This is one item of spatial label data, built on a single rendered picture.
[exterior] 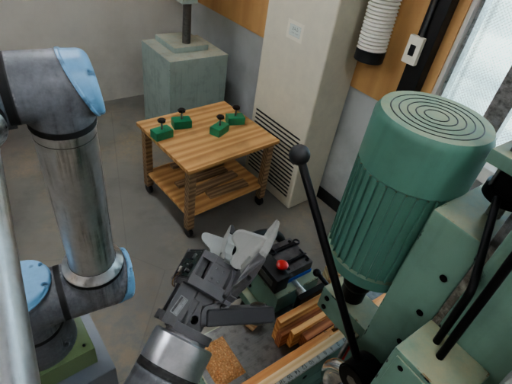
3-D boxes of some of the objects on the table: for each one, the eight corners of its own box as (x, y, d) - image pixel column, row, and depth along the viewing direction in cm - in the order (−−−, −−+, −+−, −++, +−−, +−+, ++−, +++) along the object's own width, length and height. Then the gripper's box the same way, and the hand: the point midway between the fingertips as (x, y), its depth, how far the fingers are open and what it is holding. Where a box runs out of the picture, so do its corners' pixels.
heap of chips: (222, 336, 91) (222, 331, 90) (245, 372, 85) (247, 368, 84) (195, 350, 87) (196, 346, 86) (218, 389, 81) (219, 385, 80)
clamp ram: (301, 286, 105) (308, 264, 99) (319, 306, 100) (328, 285, 95) (275, 299, 100) (281, 277, 94) (292, 322, 96) (300, 300, 90)
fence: (412, 298, 107) (420, 286, 104) (417, 302, 106) (425, 289, 103) (228, 424, 76) (231, 412, 73) (232, 432, 75) (235, 420, 72)
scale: (409, 293, 101) (409, 293, 101) (413, 297, 100) (414, 296, 100) (252, 398, 75) (253, 398, 75) (256, 404, 75) (257, 404, 75)
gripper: (180, 334, 45) (253, 193, 53) (139, 310, 62) (199, 206, 70) (236, 363, 48) (298, 227, 56) (183, 333, 65) (235, 232, 73)
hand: (257, 224), depth 64 cm, fingers open, 14 cm apart
